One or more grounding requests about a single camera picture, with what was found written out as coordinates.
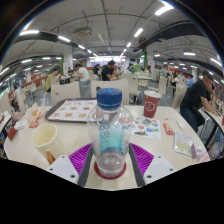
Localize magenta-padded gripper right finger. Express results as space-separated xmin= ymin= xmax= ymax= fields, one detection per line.
xmin=128 ymin=142 xmax=177 ymax=188

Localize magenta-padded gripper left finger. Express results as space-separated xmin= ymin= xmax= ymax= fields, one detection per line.
xmin=46 ymin=143 xmax=95 ymax=188

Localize clear blue-capped water bottle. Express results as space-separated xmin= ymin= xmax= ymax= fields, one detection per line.
xmin=87 ymin=87 xmax=134 ymax=179

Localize colourful printed leaflet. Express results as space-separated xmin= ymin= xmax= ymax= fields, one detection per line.
xmin=130 ymin=114 xmax=162 ymax=141

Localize red sauce packet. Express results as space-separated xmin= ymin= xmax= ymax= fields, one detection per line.
xmin=162 ymin=122 xmax=175 ymax=136

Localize clear plastic packet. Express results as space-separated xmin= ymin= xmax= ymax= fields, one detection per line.
xmin=173 ymin=130 xmax=198 ymax=158

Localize dark tray with printed liner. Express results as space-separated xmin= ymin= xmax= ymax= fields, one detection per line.
xmin=44 ymin=98 xmax=98 ymax=123

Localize red paper cup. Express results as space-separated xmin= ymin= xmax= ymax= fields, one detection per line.
xmin=143 ymin=89 xmax=163 ymax=119

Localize crumpled food wrapper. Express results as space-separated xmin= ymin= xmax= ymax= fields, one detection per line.
xmin=23 ymin=102 xmax=47 ymax=128

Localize white printed paper card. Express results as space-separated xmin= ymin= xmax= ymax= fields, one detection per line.
xmin=13 ymin=118 xmax=30 ymax=131

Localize beige chair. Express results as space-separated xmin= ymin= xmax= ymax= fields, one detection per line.
xmin=90 ymin=78 xmax=130 ymax=106
xmin=50 ymin=80 xmax=82 ymax=106

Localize group of beige chairs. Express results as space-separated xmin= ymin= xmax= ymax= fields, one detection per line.
xmin=131 ymin=71 xmax=188 ymax=109

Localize person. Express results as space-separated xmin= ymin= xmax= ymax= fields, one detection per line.
xmin=179 ymin=70 xmax=221 ymax=134
xmin=13 ymin=83 xmax=23 ymax=101
xmin=75 ymin=63 xmax=92 ymax=98
xmin=100 ymin=59 xmax=120 ymax=82
xmin=44 ymin=67 xmax=61 ymax=93

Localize neighbouring beige table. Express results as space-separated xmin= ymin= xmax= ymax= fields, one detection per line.
xmin=203 ymin=108 xmax=224 ymax=148
xmin=0 ymin=111 xmax=13 ymax=134

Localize ceiling air conditioner unit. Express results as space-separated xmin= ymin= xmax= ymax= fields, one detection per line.
xmin=73 ymin=26 xmax=94 ymax=38

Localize ceiling lights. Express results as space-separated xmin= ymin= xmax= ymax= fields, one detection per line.
xmin=0 ymin=3 xmax=224 ymax=79

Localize cream mug with pretzel handle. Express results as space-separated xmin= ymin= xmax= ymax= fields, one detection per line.
xmin=30 ymin=123 xmax=68 ymax=167

